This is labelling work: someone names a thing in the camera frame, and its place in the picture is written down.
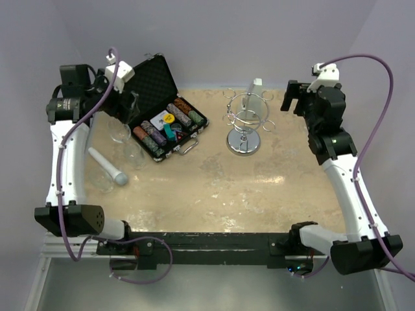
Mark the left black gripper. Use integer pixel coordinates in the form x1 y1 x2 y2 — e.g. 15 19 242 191
86 69 140 123

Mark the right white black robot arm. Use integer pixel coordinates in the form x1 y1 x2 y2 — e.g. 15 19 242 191
281 80 403 275

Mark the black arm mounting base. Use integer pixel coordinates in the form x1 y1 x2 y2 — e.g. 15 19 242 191
97 232 321 270

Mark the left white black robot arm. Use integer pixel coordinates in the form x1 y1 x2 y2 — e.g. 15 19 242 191
34 61 135 254

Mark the chrome wine glass rack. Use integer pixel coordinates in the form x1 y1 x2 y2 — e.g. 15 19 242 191
222 87 276 157

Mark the red brown chip stack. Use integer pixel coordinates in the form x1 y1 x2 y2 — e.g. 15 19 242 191
133 126 150 141

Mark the white playing card box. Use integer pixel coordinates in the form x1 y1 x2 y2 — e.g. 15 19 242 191
150 110 169 131

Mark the purple white chip stack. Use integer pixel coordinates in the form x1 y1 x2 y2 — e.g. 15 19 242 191
141 121 167 146

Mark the black poker chip case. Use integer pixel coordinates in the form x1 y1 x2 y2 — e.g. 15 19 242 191
120 53 209 163

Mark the yellow big blind button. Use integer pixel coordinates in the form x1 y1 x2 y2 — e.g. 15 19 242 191
163 113 175 124

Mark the teal dealer block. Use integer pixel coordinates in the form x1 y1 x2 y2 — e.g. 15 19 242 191
163 124 176 141

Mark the grey purple chip stack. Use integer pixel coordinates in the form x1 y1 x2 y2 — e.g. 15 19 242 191
167 103 192 127

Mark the dark green chip stack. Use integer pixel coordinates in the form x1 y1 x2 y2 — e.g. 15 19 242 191
142 136 163 156

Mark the clear dealer button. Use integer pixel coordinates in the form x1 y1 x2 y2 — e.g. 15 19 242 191
171 123 182 132

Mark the brown orange chip stack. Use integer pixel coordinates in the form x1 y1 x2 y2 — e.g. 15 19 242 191
173 98 195 121

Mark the white grey handheld tool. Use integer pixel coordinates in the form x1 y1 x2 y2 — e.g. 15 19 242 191
88 147 128 186

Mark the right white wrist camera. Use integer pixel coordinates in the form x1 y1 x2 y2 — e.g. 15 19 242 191
307 63 340 93

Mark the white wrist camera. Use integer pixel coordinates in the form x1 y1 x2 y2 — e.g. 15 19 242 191
307 63 340 93
104 53 135 94

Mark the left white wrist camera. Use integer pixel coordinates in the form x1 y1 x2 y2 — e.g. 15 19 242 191
104 53 135 94

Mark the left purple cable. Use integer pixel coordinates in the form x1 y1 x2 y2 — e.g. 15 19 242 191
54 46 174 286

